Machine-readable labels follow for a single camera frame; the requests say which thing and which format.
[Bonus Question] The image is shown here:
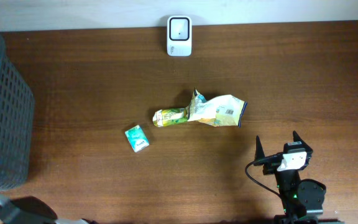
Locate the grey plastic mesh basket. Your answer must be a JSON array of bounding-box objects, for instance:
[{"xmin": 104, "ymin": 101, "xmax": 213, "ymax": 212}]
[{"xmin": 0, "ymin": 35, "xmax": 35, "ymax": 191}]

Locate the teal tissue pack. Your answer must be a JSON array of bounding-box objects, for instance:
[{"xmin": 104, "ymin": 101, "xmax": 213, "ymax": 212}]
[{"xmin": 125, "ymin": 125, "xmax": 150, "ymax": 153}]

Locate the green drink carton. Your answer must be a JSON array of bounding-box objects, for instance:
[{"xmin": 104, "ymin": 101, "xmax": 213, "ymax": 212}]
[{"xmin": 152, "ymin": 108, "xmax": 188, "ymax": 128}]

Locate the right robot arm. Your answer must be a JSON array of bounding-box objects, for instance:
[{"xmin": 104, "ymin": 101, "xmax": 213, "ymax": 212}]
[{"xmin": 245, "ymin": 131, "xmax": 341, "ymax": 224}]

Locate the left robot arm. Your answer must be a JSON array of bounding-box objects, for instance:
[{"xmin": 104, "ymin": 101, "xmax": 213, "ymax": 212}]
[{"xmin": 0, "ymin": 194, "xmax": 92, "ymax": 224}]

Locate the yellow snack bag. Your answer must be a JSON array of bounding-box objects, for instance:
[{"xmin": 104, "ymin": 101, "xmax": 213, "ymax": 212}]
[{"xmin": 187, "ymin": 88, "xmax": 247, "ymax": 128}]

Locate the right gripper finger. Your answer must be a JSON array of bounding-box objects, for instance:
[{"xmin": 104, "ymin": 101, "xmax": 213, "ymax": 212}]
[
  {"xmin": 254, "ymin": 136, "xmax": 265, "ymax": 161},
  {"xmin": 293, "ymin": 131, "xmax": 311, "ymax": 149}
]

